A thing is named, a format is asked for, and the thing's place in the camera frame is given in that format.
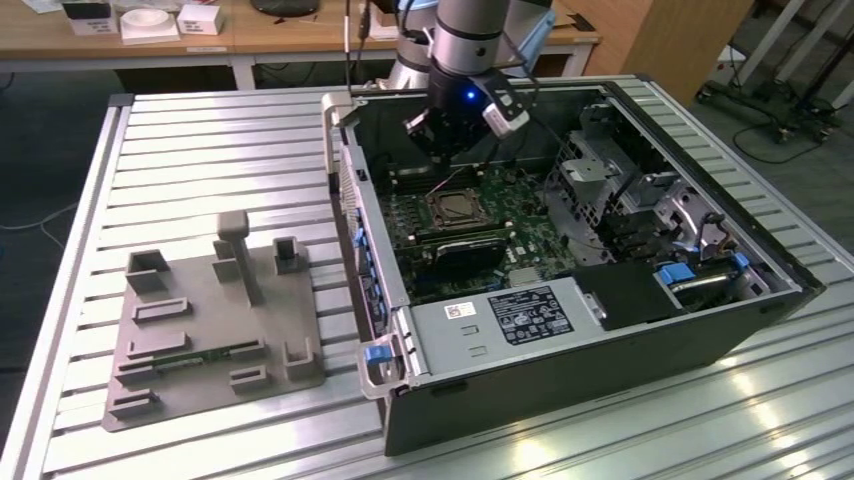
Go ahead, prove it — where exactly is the white box with black top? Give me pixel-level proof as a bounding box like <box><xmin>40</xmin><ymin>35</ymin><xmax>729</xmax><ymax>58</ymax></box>
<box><xmin>62</xmin><ymin>0</ymin><xmax>120</xmax><ymax>37</ymax></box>

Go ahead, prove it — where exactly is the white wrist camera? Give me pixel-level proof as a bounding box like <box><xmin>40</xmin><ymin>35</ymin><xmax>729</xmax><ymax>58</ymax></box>
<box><xmin>479</xmin><ymin>74</ymin><xmax>533</xmax><ymax>140</ymax></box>

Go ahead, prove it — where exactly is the green motherboard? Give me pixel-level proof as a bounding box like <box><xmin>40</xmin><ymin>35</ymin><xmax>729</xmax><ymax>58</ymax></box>
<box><xmin>370</xmin><ymin>159</ymin><xmax>582</xmax><ymax>307</ymax></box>

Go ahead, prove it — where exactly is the green RAM stick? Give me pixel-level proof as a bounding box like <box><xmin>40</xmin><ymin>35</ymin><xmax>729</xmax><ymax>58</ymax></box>
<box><xmin>151</xmin><ymin>348</ymin><xmax>236</xmax><ymax>374</ymax></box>

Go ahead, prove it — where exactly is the black bracket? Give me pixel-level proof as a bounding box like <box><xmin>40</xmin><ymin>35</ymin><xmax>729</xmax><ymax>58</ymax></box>
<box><xmin>554</xmin><ymin>10</ymin><xmax>597</xmax><ymax>35</ymax></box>

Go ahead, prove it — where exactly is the wooden cabinet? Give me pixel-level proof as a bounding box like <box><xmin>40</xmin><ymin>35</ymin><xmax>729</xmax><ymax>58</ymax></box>
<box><xmin>583</xmin><ymin>0</ymin><xmax>742</xmax><ymax>79</ymax></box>

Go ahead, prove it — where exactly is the grey power supply unit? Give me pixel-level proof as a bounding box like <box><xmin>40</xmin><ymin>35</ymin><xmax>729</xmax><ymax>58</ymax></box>
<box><xmin>405</xmin><ymin>277</ymin><xmax>607</xmax><ymax>379</ymax></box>

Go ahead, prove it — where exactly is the metal wire locking lever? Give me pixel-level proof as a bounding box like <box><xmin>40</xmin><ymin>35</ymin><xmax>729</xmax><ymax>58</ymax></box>
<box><xmin>429</xmin><ymin>168</ymin><xmax>463</xmax><ymax>195</ymax></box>

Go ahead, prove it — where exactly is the grey metal drive cage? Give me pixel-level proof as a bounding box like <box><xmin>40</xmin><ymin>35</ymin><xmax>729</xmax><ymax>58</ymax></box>
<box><xmin>541</xmin><ymin>99</ymin><xmax>646</xmax><ymax>266</ymax></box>

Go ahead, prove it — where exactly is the white cardboard box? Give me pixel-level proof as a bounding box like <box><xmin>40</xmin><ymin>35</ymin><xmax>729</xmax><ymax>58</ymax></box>
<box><xmin>175</xmin><ymin>3</ymin><xmax>227</xmax><ymax>37</ymax></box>

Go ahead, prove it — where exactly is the black graphics card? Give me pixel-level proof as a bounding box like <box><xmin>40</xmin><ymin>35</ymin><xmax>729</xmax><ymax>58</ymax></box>
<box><xmin>417</xmin><ymin>234</ymin><xmax>510</xmax><ymax>292</ymax></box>

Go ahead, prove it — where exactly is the CPU socket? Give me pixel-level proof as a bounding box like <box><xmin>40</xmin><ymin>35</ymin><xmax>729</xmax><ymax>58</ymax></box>
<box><xmin>425</xmin><ymin>190</ymin><xmax>494</xmax><ymax>232</ymax></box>

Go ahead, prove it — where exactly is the wooden desk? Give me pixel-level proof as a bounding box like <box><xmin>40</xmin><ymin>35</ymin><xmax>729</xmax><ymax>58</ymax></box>
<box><xmin>0</xmin><ymin>0</ymin><xmax>259</xmax><ymax>91</ymax></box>
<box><xmin>230</xmin><ymin>0</ymin><xmax>602</xmax><ymax>91</ymax></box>

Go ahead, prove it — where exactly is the black hanging cable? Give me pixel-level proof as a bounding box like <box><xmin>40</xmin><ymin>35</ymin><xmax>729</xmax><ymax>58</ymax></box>
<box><xmin>343</xmin><ymin>0</ymin><xmax>373</xmax><ymax>94</ymax></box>

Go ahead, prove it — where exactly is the grey parts rack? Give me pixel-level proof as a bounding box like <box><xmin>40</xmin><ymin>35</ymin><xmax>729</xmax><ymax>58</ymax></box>
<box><xmin>99</xmin><ymin>209</ymin><xmax>329</xmax><ymax>434</ymax></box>

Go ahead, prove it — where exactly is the metal socket cover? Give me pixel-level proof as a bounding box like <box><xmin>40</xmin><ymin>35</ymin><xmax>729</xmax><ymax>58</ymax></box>
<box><xmin>430</xmin><ymin>193</ymin><xmax>490</xmax><ymax>230</ymax></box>

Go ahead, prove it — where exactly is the small white box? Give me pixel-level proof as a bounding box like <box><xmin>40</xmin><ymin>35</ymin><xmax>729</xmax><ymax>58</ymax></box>
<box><xmin>369</xmin><ymin>7</ymin><xmax>405</xmax><ymax>42</ymax></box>

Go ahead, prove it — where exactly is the black round object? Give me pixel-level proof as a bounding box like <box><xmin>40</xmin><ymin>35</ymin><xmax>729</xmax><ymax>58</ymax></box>
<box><xmin>250</xmin><ymin>0</ymin><xmax>323</xmax><ymax>16</ymax></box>

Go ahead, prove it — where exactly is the wheeled equipment cart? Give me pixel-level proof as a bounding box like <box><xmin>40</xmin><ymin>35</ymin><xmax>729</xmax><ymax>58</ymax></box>
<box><xmin>693</xmin><ymin>0</ymin><xmax>854</xmax><ymax>146</ymax></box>

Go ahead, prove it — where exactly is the black open PC case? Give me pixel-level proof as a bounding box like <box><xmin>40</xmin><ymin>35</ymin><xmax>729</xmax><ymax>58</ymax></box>
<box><xmin>319</xmin><ymin>74</ymin><xmax>829</xmax><ymax>459</ymax></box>

